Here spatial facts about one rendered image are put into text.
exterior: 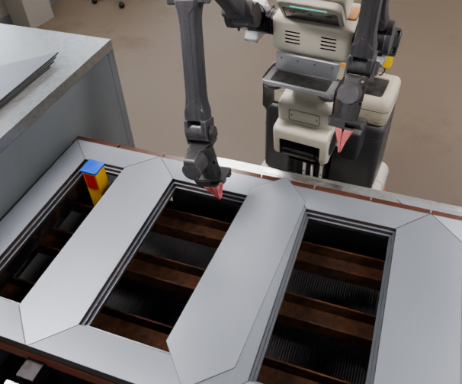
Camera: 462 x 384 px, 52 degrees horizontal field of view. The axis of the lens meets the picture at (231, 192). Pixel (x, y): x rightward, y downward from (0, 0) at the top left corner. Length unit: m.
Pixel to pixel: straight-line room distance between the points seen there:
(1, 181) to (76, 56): 0.58
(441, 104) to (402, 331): 2.54
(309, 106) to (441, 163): 1.45
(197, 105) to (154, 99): 2.25
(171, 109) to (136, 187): 1.90
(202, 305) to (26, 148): 0.80
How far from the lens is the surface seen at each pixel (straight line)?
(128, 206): 1.51
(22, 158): 1.67
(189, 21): 1.28
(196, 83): 1.29
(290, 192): 1.51
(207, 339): 1.20
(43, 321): 1.33
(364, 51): 1.37
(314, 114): 1.80
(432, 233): 1.48
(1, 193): 1.64
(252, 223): 1.41
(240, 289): 1.27
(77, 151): 1.77
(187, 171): 1.33
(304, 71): 1.70
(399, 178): 2.92
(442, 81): 3.89
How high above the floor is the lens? 1.90
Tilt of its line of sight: 44 degrees down
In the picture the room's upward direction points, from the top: 3 degrees counter-clockwise
